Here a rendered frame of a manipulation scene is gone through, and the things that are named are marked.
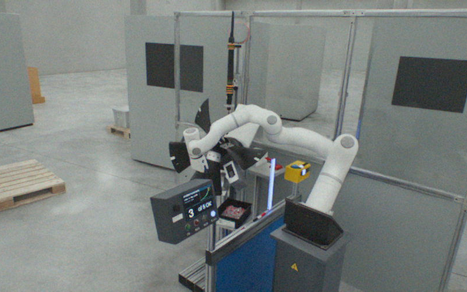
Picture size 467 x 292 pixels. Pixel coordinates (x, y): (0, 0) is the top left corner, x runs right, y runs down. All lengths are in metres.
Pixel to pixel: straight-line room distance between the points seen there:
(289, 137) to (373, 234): 1.16
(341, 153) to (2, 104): 6.51
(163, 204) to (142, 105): 3.58
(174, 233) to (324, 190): 0.75
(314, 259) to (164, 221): 0.70
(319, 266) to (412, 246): 1.08
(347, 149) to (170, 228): 0.90
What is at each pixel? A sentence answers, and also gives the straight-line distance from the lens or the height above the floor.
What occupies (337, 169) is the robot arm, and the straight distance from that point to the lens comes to 1.73.
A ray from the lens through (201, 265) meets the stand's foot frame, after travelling 2.91.
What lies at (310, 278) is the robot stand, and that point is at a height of 0.79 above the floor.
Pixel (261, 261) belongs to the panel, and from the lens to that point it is 2.22.
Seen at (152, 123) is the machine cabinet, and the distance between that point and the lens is 4.80.
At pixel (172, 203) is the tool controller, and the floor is 1.23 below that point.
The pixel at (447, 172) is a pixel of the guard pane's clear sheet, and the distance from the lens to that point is 2.42.
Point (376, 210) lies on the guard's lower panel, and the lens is 2.60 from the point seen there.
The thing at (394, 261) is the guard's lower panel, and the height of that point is 0.41.
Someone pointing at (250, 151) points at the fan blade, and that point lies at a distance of 2.09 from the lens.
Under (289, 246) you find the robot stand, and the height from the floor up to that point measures 0.92.
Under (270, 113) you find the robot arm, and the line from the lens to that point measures 1.78.
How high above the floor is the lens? 1.86
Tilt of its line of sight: 18 degrees down
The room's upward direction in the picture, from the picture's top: 3 degrees clockwise
